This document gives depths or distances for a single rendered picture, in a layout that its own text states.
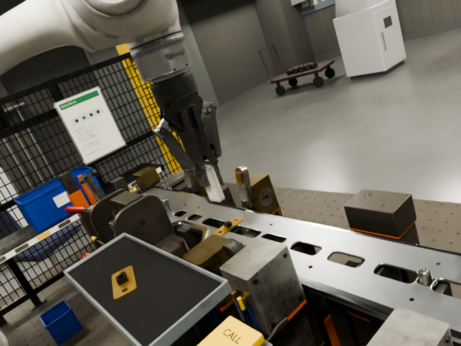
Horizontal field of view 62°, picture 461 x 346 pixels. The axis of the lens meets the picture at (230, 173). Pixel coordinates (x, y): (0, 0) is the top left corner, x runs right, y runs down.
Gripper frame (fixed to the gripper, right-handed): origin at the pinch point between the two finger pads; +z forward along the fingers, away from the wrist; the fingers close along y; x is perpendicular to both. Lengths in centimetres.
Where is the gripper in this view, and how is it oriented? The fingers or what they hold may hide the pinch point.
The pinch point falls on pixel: (211, 183)
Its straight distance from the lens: 70.7
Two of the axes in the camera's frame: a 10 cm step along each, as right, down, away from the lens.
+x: -6.3, -0.5, 7.8
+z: 3.3, 8.9, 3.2
